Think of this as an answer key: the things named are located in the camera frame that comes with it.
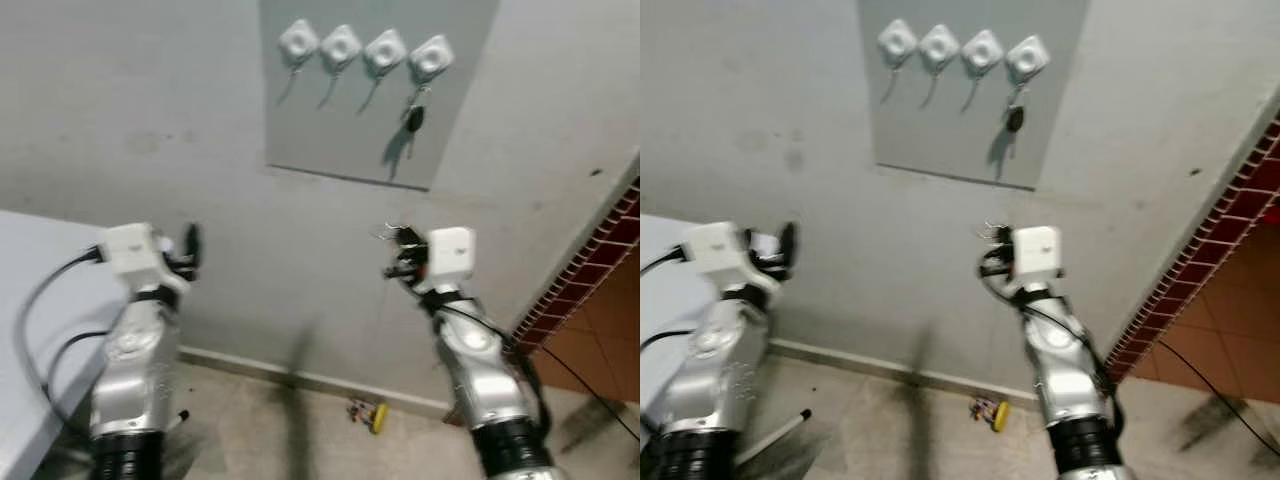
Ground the black car key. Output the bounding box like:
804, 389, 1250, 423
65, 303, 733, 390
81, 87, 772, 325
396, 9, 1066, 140
1003, 85, 1031, 151
400, 85, 433, 156

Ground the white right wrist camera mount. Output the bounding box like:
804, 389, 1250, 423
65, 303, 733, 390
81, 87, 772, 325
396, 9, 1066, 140
427, 227, 477, 293
1012, 225, 1063, 293

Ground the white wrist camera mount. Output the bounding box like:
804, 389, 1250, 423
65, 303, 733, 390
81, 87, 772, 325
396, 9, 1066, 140
690, 221, 776, 293
427, 227, 477, 293
1012, 225, 1063, 293
102, 223, 189, 293

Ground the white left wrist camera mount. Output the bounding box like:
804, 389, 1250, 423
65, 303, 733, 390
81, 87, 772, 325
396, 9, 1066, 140
690, 221, 776, 293
102, 223, 189, 293

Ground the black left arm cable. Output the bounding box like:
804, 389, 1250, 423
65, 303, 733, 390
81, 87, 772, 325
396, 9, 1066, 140
640, 245, 701, 351
15, 245, 126, 441

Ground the grey wall board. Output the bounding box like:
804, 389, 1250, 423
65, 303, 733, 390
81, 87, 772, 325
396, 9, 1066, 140
858, 0, 1091, 191
259, 0, 501, 191

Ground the yellow keychain with keys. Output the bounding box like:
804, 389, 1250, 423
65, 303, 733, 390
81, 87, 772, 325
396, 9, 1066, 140
346, 398, 389, 434
968, 395, 1011, 433

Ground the white square wall hook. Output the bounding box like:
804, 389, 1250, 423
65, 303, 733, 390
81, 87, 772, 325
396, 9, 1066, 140
408, 35, 456, 89
363, 28, 408, 79
961, 28, 1004, 79
1004, 34, 1051, 89
877, 18, 919, 69
320, 24, 363, 73
278, 19, 321, 69
918, 23, 961, 73

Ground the black floor cable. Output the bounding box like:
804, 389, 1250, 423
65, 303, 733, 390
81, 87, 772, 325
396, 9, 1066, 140
1155, 338, 1280, 463
535, 345, 641, 441

